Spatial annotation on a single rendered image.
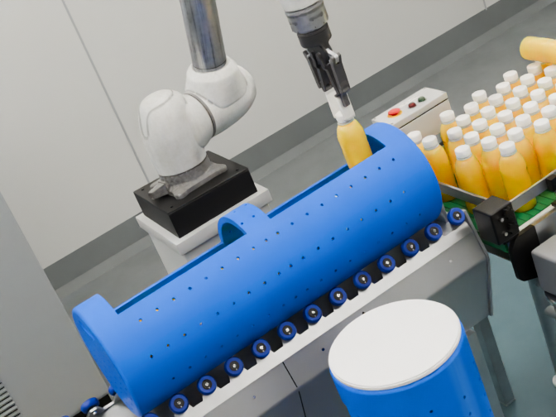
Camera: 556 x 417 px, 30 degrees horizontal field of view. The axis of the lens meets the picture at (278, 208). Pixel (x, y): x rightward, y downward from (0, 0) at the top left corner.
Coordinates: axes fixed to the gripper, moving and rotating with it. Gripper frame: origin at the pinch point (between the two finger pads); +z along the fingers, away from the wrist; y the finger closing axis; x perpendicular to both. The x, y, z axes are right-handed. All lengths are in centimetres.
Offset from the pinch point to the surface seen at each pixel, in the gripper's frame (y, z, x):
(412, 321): 45, 30, -24
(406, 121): -23.9, 25.4, 29.4
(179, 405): 11, 37, -69
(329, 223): 12.8, 18.2, -19.4
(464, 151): 5.8, 26.1, 25.1
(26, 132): -282, 54, -21
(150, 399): 13, 30, -74
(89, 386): -156, 118, -67
